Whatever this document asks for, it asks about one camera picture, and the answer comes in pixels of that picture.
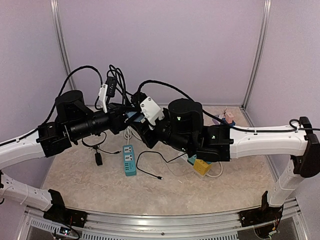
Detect light blue charger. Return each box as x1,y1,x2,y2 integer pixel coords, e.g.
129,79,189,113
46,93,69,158
126,111,144,123

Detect teal power strip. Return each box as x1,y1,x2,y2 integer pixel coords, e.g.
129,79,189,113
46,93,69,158
122,144,137,177

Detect white power strip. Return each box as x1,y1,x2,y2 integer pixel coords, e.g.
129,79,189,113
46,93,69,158
181,154,204,177

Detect black USB cable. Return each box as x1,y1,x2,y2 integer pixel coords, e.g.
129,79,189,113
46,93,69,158
94,64,181,181

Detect teal USB charger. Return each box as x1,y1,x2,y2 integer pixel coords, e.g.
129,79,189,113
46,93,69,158
187,155,197,166

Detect yellow cube socket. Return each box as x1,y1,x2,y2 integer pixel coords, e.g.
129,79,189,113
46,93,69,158
193,159,212,176

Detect pink charger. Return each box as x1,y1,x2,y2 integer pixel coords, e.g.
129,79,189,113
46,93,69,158
224,112,234,125

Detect dark blue cube socket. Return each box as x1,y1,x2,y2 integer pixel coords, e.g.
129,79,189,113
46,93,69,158
229,120,236,126

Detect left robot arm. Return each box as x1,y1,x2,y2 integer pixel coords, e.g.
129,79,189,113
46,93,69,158
0,67,127,224

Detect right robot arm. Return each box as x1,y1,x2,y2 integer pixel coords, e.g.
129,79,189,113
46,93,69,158
131,89,320,227

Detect teal strip white cord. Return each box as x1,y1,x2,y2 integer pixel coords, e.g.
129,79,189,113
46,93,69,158
124,126,141,146

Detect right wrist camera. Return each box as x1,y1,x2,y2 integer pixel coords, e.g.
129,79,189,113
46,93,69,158
131,92,165,130

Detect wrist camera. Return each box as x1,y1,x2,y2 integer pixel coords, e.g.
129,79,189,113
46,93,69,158
96,76,117,113
131,92,165,130

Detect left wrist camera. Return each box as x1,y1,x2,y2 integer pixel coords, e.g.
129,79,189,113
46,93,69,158
96,76,117,113

